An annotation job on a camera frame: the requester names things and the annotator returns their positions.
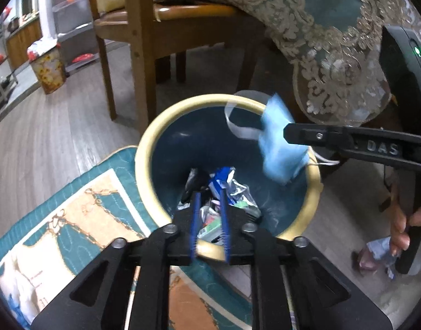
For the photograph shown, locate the metal shelf rack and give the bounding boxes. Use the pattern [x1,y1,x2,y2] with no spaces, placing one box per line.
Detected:
[0,27,19,111]

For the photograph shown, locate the person's right hand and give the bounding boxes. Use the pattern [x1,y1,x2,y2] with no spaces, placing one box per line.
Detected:
[389,199,421,258]

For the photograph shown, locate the black plastic bag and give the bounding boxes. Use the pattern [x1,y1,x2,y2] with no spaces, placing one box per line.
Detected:
[181,168,211,204]

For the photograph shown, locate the white crumpled plastic wrapper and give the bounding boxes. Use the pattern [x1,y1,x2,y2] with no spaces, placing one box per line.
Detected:
[0,254,47,329]

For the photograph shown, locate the floral trash can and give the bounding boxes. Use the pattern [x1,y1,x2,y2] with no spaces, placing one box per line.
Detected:
[26,39,67,95]

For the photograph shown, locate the wooden kitchen cabinet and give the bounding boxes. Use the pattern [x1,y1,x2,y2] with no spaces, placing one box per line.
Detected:
[6,18,43,70]

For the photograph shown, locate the blue face mask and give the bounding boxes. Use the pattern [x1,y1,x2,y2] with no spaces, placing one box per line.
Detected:
[225,90,340,184]

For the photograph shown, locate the green embroidered tablecloth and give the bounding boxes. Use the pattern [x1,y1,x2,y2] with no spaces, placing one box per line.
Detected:
[173,0,421,127]

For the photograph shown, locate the blue bin with yellow rim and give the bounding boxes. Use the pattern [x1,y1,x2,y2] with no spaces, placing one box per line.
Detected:
[135,93,323,262]

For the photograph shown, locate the wooden chair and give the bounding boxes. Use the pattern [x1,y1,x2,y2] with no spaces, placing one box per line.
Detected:
[85,0,266,135]

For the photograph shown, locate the blue wet wipe packet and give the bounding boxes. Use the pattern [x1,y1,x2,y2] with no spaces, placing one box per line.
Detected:
[209,167,237,197]

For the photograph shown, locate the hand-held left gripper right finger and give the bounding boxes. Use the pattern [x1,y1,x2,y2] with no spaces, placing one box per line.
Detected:
[220,189,394,330]

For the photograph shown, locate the foot in slipper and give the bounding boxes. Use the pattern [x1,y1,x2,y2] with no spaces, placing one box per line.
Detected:
[351,236,399,280]

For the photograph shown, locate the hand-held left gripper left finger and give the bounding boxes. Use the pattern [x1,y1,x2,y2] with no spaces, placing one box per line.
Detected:
[30,192,202,330]

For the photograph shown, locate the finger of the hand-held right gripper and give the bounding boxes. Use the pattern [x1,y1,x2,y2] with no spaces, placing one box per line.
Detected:
[283,123,421,171]

